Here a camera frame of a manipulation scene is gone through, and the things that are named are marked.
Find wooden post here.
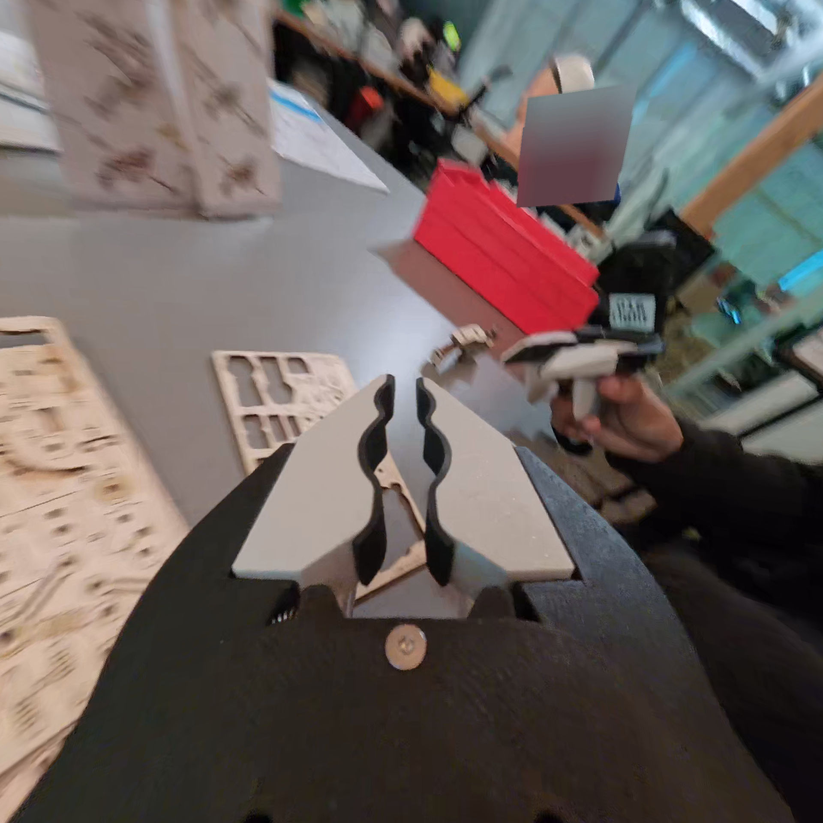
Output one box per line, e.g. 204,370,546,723
682,87,823,239

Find grey desk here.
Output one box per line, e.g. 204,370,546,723
0,84,580,644

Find stack of wooden sheets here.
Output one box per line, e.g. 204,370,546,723
0,315,190,779

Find small wooden model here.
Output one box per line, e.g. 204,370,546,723
430,323,496,374

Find white printed model box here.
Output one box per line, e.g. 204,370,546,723
29,0,284,219

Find laser-cut wooden parts sheet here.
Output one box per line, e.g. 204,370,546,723
212,350,428,602

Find red plastic bin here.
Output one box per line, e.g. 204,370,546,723
413,159,600,335

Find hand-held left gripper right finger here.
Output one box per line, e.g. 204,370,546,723
417,378,575,616

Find mannequin head with white helmet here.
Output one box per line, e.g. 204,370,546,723
508,53,595,149

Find laminated paper sheet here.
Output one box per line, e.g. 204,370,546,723
269,80,390,194

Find person's right forearm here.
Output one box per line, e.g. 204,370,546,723
611,418,823,823

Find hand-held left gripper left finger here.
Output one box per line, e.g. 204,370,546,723
231,375,394,605

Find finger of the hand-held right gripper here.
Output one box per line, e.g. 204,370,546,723
526,350,583,405
500,330,581,365

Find person's right hand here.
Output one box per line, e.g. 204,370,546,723
550,374,685,464

